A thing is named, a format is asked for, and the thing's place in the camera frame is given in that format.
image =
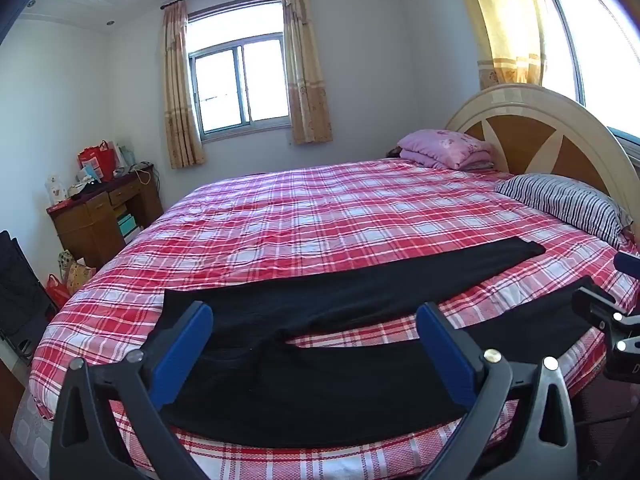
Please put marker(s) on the red gift bag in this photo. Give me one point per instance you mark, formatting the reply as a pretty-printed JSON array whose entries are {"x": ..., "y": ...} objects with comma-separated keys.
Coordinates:
[{"x": 97, "y": 162}]

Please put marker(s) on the yellow sunlit curtain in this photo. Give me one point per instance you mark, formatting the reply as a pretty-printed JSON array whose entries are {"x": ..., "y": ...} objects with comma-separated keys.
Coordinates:
[{"x": 505, "y": 25}]

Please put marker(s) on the brown wooden desk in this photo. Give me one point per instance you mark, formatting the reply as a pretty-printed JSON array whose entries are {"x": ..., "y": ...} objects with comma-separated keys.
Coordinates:
[{"x": 90, "y": 225}]

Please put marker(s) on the bed with red plaid sheet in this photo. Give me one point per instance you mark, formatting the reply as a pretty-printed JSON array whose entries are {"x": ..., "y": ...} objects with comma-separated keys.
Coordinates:
[{"x": 300, "y": 220}]

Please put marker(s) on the cream and wood headboard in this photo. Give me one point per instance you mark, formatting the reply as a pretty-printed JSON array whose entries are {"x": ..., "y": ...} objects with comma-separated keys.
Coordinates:
[{"x": 520, "y": 135}]

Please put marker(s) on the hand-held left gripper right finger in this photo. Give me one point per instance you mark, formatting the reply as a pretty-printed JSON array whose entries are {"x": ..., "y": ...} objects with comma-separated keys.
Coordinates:
[{"x": 445, "y": 355}]

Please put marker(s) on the large bright window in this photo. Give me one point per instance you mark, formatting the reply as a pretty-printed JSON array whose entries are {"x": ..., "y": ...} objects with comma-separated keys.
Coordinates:
[{"x": 595, "y": 35}]

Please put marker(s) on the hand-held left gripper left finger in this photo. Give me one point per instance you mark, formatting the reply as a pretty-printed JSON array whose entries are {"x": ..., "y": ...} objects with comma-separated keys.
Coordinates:
[{"x": 182, "y": 355}]

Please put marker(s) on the black pants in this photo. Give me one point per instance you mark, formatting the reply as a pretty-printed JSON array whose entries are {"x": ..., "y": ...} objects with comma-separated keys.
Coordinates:
[{"x": 325, "y": 390}]

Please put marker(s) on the folded pink blanket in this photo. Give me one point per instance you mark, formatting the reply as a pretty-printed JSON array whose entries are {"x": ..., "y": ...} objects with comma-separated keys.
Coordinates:
[{"x": 445, "y": 147}]

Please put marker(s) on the white printed box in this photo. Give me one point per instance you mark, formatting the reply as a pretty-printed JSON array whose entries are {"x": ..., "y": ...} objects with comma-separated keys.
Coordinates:
[{"x": 56, "y": 190}]

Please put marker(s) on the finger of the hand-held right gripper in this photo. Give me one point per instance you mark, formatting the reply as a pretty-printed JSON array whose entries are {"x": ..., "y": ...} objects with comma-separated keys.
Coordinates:
[
  {"x": 629, "y": 265},
  {"x": 595, "y": 302}
]

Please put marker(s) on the beige floral curtain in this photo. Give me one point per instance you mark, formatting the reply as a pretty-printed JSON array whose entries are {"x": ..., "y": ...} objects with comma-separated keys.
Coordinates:
[
  {"x": 181, "y": 100},
  {"x": 305, "y": 70}
]

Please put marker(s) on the sliding window with grey frame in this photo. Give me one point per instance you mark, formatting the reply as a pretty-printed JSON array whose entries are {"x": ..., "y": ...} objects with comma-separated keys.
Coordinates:
[{"x": 240, "y": 85}]

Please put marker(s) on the teal boxes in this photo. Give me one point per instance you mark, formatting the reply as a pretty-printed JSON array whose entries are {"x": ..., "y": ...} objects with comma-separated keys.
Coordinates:
[{"x": 126, "y": 226}]

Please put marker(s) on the red plastic bag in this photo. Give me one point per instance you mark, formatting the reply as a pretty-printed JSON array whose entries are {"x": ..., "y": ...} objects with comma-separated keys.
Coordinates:
[{"x": 57, "y": 291}]

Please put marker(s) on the patterned paper bag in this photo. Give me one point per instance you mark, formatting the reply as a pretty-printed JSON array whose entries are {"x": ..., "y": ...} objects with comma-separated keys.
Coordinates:
[{"x": 77, "y": 272}]

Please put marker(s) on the striped pillow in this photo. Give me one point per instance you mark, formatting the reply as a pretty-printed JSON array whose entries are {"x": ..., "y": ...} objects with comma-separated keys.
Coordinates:
[{"x": 570, "y": 202}]

